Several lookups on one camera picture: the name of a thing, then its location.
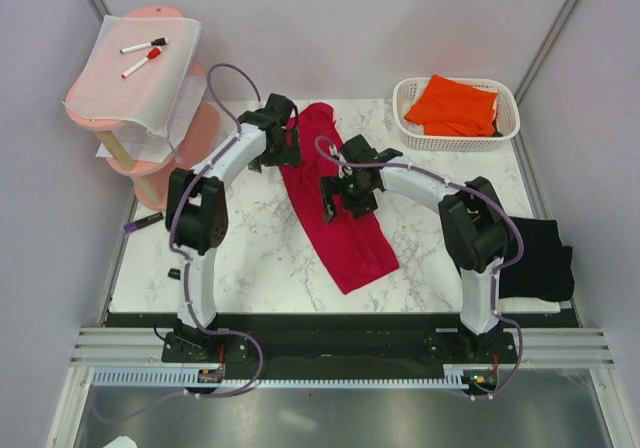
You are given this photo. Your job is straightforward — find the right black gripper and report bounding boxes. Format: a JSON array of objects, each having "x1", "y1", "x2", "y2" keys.
[{"x1": 319, "y1": 171, "x2": 378, "y2": 223}]

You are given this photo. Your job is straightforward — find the red t shirt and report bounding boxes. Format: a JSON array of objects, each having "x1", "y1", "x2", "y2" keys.
[{"x1": 280, "y1": 102, "x2": 399, "y2": 294}]

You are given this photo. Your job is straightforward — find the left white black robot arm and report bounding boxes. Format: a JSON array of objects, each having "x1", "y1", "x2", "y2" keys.
[{"x1": 166, "y1": 94, "x2": 301, "y2": 361}]

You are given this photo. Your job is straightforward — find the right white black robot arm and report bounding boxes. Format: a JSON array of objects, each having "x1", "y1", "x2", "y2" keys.
[{"x1": 314, "y1": 135, "x2": 524, "y2": 362}]

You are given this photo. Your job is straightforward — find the white paper sheets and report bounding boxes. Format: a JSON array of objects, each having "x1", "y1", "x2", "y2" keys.
[{"x1": 112, "y1": 74, "x2": 206, "y2": 163}]

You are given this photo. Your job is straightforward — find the white plastic basket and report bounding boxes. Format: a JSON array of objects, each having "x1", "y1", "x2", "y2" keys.
[{"x1": 393, "y1": 75, "x2": 521, "y2": 152}]

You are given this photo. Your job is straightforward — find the purple capped marker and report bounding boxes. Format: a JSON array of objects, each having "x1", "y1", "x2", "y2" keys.
[{"x1": 123, "y1": 212, "x2": 164, "y2": 234}]

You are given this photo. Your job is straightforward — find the orange t shirt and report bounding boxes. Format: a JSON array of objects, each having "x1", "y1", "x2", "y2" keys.
[{"x1": 404, "y1": 75, "x2": 498, "y2": 138}]

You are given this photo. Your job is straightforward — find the white mesh cloth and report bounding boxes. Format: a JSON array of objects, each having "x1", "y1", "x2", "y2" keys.
[{"x1": 65, "y1": 16, "x2": 202, "y2": 121}]

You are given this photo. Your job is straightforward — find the red capped whiteboard marker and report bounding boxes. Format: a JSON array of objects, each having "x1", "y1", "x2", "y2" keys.
[{"x1": 121, "y1": 46, "x2": 162, "y2": 79}]

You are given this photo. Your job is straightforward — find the black capped whiteboard marker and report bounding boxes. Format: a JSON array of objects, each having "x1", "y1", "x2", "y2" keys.
[{"x1": 119, "y1": 37, "x2": 170, "y2": 54}]

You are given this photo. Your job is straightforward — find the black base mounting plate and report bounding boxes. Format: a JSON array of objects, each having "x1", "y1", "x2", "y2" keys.
[{"x1": 162, "y1": 314, "x2": 517, "y2": 379}]

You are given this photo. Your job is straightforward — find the black folded t shirt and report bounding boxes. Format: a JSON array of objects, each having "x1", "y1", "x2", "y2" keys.
[{"x1": 499, "y1": 217, "x2": 575, "y2": 302}]

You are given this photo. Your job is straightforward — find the crumpled white paper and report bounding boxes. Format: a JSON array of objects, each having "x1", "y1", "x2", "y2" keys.
[{"x1": 103, "y1": 435, "x2": 137, "y2": 448}]

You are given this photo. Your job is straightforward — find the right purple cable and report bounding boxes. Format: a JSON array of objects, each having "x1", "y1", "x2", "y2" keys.
[{"x1": 314, "y1": 135, "x2": 525, "y2": 402}]

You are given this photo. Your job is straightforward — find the purple cable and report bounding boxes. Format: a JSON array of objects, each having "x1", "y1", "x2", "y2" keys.
[
  {"x1": 89, "y1": 62, "x2": 266, "y2": 423},
  {"x1": 314, "y1": 135, "x2": 525, "y2": 402}
]

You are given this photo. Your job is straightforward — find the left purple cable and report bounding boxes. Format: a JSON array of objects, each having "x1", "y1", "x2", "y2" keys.
[{"x1": 89, "y1": 62, "x2": 266, "y2": 423}]

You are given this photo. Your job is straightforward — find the aluminium frame rail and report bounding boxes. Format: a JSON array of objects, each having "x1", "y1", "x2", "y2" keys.
[{"x1": 71, "y1": 328, "x2": 614, "y2": 369}]

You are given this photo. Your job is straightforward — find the white slotted cable duct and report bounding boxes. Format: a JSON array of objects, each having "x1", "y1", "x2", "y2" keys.
[{"x1": 91, "y1": 366, "x2": 469, "y2": 390}]

